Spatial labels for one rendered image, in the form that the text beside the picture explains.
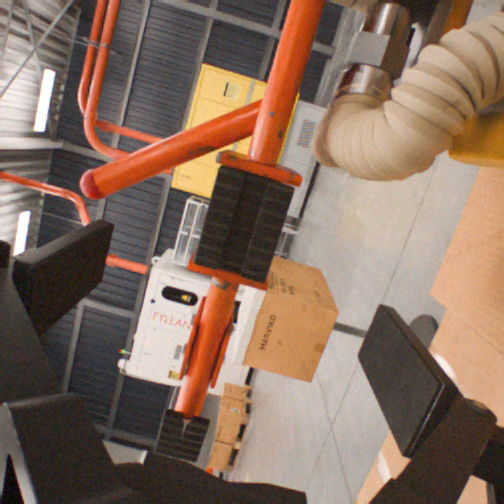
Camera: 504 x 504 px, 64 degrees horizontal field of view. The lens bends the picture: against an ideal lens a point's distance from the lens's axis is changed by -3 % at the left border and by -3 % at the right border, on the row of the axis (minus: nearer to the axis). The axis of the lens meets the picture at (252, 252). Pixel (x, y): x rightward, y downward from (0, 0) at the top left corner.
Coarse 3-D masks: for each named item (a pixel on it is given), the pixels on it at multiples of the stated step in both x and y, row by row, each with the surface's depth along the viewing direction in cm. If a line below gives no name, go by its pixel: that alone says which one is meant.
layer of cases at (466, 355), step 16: (448, 320) 116; (448, 336) 114; (464, 336) 106; (432, 352) 119; (448, 352) 111; (464, 352) 105; (480, 352) 98; (496, 352) 93; (448, 368) 109; (464, 368) 103; (480, 368) 97; (496, 368) 91; (464, 384) 101; (480, 384) 95; (496, 384) 90; (480, 400) 93; (496, 400) 88; (496, 416) 87; (384, 448) 130; (384, 464) 127; (400, 464) 118; (368, 480) 133; (384, 480) 124; (480, 480) 86; (368, 496) 130; (464, 496) 89; (480, 496) 84
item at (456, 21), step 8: (456, 0) 32; (464, 0) 32; (472, 0) 32; (456, 8) 32; (464, 8) 32; (456, 16) 32; (464, 16) 32; (416, 24) 37; (448, 24) 32; (456, 24) 32; (464, 24) 32; (448, 32) 32; (408, 40) 36
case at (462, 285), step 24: (480, 168) 47; (480, 192) 46; (480, 216) 45; (456, 240) 48; (480, 240) 43; (456, 264) 47; (480, 264) 42; (432, 288) 51; (456, 288) 45; (480, 288) 41; (456, 312) 44; (480, 312) 40; (480, 336) 39
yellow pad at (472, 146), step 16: (480, 112) 22; (496, 112) 21; (464, 128) 24; (480, 128) 22; (496, 128) 21; (464, 144) 24; (480, 144) 22; (496, 144) 20; (464, 160) 24; (480, 160) 22; (496, 160) 21
